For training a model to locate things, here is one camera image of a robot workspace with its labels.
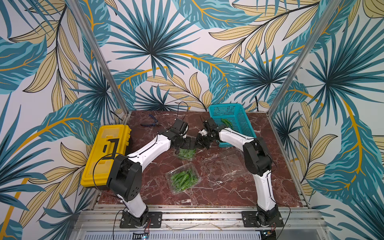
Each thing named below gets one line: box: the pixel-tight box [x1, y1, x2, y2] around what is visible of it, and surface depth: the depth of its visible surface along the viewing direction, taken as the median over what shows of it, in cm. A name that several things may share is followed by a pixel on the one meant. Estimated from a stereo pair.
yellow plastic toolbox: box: [80, 124, 132, 188], surface depth 83 cm
